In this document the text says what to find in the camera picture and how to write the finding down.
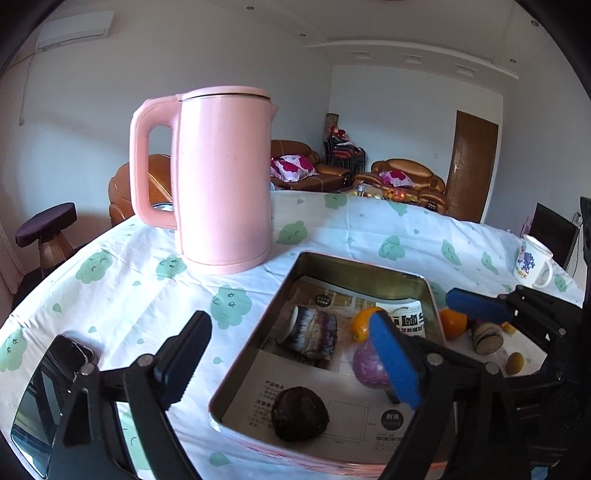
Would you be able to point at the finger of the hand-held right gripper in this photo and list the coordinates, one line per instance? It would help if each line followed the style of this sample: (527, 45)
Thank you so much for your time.
(475, 304)

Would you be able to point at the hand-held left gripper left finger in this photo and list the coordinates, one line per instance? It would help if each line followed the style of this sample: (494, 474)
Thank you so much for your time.
(182, 364)

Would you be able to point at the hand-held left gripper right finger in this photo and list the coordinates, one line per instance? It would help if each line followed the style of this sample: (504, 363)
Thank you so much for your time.
(395, 364)

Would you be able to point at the purple passion fruit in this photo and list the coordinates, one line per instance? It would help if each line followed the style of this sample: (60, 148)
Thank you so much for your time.
(367, 367)

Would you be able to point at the orange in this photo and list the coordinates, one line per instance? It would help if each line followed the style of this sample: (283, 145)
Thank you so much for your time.
(361, 323)
(451, 323)

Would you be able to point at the small yellow fruit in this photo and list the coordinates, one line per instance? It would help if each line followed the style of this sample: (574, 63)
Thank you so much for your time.
(515, 363)

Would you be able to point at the pink metal tin box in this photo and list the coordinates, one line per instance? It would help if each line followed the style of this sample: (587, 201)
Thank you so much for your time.
(360, 274)

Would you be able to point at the dark brown round fruit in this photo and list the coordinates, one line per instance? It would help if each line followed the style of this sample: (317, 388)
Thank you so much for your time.
(299, 413)

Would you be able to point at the printed paper sheet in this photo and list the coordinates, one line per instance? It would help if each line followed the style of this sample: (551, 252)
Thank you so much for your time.
(351, 415)

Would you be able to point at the white printed mug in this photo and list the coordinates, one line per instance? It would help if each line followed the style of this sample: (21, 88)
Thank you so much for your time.
(528, 263)

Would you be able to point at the cloud print tablecloth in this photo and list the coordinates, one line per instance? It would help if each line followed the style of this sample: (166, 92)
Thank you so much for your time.
(138, 286)

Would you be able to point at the black television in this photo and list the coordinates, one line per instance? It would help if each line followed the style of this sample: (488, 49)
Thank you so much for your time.
(551, 230)

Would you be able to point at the brown wooden door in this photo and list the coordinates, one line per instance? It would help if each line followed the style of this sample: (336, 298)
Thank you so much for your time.
(473, 170)

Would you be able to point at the coffee table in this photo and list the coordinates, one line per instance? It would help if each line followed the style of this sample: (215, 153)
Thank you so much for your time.
(392, 196)

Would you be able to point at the floral pillow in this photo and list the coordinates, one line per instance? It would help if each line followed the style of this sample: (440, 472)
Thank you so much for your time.
(281, 170)
(304, 164)
(396, 177)

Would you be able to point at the brown leather armchair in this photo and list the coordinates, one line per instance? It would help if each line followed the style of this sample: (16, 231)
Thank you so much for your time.
(406, 166)

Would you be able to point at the black smartphone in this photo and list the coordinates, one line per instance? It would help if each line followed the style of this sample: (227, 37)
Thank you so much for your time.
(32, 415)

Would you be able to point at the brown leather chair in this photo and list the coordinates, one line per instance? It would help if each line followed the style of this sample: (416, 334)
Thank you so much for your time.
(121, 194)

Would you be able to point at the pink electric kettle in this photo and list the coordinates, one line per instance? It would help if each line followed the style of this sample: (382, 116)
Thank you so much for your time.
(221, 184)

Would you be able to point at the dark cushioned stool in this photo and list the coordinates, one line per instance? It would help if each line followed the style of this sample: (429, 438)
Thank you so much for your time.
(46, 221)

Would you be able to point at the stacked dark chairs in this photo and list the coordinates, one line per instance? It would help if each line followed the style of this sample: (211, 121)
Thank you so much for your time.
(344, 157)

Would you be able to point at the brown leather sofa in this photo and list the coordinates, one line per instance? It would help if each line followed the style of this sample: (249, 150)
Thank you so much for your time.
(323, 177)

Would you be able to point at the tall woven vase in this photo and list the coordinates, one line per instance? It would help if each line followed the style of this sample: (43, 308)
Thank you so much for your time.
(332, 124)

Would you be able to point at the white air conditioner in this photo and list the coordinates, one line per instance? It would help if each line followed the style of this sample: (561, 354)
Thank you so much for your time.
(74, 30)

